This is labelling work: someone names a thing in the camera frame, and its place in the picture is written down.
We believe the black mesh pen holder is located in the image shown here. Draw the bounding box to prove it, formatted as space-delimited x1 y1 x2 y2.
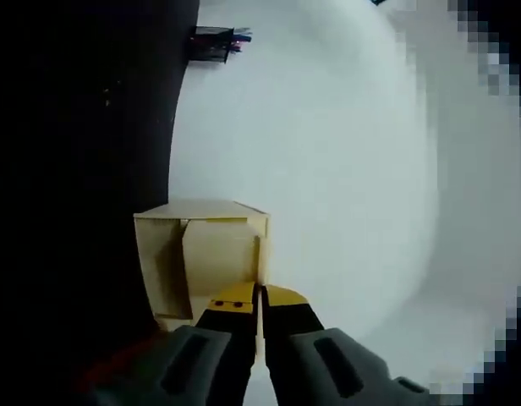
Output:
188 25 236 64

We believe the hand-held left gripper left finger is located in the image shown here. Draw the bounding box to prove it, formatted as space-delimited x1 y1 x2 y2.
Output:
90 281 258 406

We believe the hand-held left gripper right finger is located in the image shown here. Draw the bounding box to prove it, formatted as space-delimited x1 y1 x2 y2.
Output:
260 284 433 406

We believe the beige wooden drawer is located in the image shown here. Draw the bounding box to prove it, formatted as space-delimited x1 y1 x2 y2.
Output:
180 217 262 305
135 219 189 321

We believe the beige wooden drawer organizer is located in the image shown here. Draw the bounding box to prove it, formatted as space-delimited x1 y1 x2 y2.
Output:
132 198 271 333

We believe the bunch of coloured pens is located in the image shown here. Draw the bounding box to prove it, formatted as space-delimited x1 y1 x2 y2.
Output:
229 27 253 55

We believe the person's left hand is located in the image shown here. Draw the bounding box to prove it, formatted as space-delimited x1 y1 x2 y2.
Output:
76 337 161 392

